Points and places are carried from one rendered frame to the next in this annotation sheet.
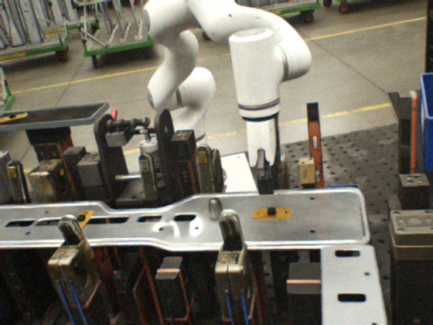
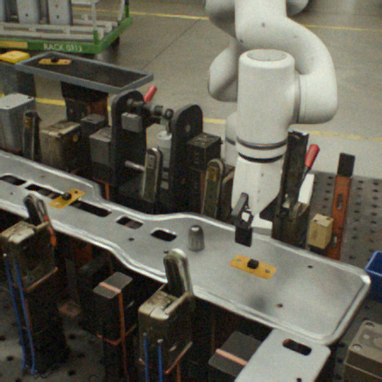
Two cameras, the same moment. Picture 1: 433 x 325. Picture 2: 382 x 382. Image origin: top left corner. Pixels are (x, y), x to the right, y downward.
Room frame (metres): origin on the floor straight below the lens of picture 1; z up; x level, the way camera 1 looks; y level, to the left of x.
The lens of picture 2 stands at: (0.03, -0.28, 1.68)
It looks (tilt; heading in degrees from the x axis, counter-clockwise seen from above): 30 degrees down; 18
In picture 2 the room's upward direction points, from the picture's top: straight up
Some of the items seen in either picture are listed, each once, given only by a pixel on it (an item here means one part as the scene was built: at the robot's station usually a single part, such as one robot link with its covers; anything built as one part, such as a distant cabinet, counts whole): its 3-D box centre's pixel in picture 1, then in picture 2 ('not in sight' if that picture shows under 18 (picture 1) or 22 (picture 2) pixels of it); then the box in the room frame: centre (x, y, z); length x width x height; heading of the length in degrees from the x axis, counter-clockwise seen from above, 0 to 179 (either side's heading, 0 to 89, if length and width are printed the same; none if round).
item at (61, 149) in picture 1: (66, 184); (90, 150); (1.43, 0.48, 0.92); 0.10 x 0.08 x 0.45; 75
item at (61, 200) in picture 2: (81, 218); (66, 196); (1.04, 0.34, 1.01); 0.08 x 0.04 x 0.01; 165
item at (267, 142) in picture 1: (262, 134); (258, 175); (0.92, -0.11, 1.20); 0.10 x 0.07 x 0.11; 165
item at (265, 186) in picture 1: (264, 183); (240, 231); (0.87, -0.09, 1.11); 0.03 x 0.03 x 0.07; 75
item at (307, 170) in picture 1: (311, 225); (312, 294); (1.02, -0.22, 0.88); 0.04 x 0.04 x 0.36; 75
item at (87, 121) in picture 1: (44, 117); (83, 72); (1.43, 0.48, 1.16); 0.37 x 0.14 x 0.02; 75
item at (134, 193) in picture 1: (150, 195); (158, 193); (1.22, 0.19, 0.94); 0.18 x 0.13 x 0.49; 75
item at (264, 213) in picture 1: (271, 211); (252, 264); (0.92, -0.11, 1.01); 0.08 x 0.04 x 0.01; 75
